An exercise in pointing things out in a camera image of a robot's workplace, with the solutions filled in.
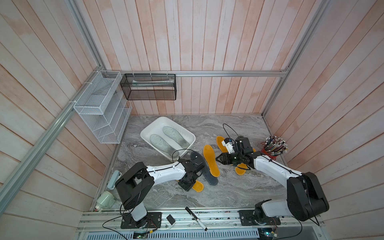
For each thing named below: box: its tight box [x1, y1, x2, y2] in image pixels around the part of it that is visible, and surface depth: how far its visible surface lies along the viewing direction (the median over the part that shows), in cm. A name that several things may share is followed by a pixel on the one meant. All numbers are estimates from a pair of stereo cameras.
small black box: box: [166, 214, 176, 226], surface depth 76 cm
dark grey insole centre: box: [191, 151, 219, 186], surface depth 90 cm
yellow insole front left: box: [192, 180, 204, 193], surface depth 85 cm
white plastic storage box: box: [140, 116, 196, 162], surface depth 106 cm
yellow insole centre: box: [203, 144, 220, 178], surface depth 95 cm
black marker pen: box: [185, 206, 208, 232], surface depth 74 cm
